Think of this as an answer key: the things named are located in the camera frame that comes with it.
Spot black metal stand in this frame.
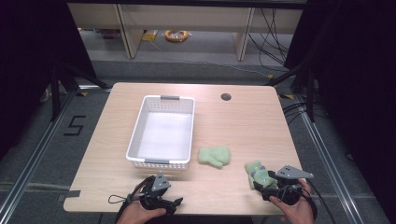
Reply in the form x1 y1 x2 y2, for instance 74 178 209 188
264 60 316 123
49 60 110 123

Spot plain green fluffy sock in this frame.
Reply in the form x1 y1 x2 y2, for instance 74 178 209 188
197 146 233 170

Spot person's left hand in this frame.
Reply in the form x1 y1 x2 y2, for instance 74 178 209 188
116 200 168 224

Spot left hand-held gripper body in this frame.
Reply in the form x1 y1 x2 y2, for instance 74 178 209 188
138 172 176 213

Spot person's right hand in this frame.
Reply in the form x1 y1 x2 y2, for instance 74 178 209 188
268 178 316 224

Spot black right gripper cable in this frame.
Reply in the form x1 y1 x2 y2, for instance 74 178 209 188
303 179 338 224

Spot yellow packet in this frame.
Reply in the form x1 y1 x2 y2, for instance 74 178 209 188
141 29 160 43

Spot bundle of black hanging cables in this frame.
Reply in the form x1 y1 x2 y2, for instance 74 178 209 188
247 7 292 67

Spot grey tape strip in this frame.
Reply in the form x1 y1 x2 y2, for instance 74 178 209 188
64 189 82 201

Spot green patterned fluffy sock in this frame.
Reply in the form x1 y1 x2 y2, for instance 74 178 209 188
244 160 280 190

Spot orange cable coil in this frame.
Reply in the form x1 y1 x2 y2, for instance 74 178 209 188
163 29 190 43

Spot black floor cables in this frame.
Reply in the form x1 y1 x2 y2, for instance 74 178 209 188
280 100 312 126

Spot aluminium floor rail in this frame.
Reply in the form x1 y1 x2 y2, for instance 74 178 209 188
300 106 365 224
0 88 82 222

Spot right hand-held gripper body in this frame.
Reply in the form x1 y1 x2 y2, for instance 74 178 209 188
261 164 315 206

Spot white plastic basket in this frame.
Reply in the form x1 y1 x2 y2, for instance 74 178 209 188
125 94 196 171

